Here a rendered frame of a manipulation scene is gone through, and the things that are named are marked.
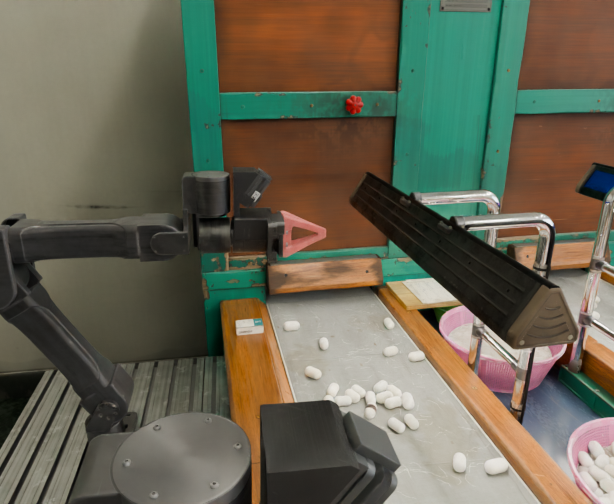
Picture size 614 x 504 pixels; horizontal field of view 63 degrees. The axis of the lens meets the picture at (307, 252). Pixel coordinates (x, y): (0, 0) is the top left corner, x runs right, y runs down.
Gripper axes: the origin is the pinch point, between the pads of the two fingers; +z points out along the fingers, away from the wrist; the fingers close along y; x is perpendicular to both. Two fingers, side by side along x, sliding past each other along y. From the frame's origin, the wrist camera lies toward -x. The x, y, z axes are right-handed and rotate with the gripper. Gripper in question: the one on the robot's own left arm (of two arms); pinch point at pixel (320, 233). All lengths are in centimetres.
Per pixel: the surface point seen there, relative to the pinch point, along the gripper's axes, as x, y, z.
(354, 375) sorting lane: 32.4, 6.4, 9.3
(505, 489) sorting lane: 31.9, -25.5, 24.1
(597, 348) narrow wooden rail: 28, 4, 61
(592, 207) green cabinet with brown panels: 10, 47, 88
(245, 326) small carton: 28.5, 22.1, -11.7
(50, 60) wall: -26, 121, -74
